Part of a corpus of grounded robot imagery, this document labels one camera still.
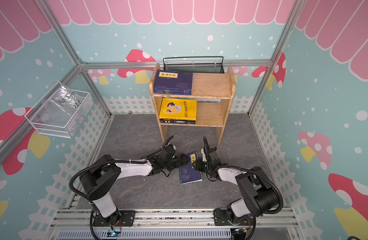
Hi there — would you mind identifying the yellow cartoon book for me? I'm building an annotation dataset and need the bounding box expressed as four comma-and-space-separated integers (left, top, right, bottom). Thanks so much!
159, 98, 197, 121

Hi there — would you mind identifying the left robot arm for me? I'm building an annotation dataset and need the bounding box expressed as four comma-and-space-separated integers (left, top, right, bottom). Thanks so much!
69, 144, 191, 227

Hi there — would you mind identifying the dark blue book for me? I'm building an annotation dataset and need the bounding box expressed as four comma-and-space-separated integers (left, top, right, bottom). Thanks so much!
179, 152, 203, 185
153, 70, 194, 96

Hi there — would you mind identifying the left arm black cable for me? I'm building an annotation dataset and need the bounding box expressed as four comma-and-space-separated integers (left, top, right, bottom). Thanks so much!
68, 134, 176, 205

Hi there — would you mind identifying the clear plastic bag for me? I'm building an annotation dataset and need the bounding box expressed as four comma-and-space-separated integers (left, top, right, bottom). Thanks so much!
49, 85, 84, 122

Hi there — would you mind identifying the white wire mesh basket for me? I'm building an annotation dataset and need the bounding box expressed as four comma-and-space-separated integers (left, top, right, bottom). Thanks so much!
24, 83, 94, 139

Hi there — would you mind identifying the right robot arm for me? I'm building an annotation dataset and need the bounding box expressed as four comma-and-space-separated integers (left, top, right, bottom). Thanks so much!
192, 143, 284, 226

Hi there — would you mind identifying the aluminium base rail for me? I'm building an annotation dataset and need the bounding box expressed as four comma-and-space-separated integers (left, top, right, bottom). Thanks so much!
45, 208, 303, 240

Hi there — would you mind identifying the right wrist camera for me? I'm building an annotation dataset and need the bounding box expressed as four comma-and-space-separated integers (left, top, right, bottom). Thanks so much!
201, 148, 207, 162

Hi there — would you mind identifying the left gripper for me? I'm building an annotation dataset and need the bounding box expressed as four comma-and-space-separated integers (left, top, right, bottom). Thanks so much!
163, 153, 191, 172

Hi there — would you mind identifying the black deer antler book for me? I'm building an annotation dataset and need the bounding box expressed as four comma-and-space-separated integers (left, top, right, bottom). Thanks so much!
160, 119, 196, 125

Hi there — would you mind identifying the black wire mesh basket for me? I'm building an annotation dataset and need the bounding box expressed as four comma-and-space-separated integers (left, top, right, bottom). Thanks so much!
163, 56, 225, 74

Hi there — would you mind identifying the wooden two-tier bookshelf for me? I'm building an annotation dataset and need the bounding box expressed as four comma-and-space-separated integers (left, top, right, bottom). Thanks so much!
150, 64, 236, 146

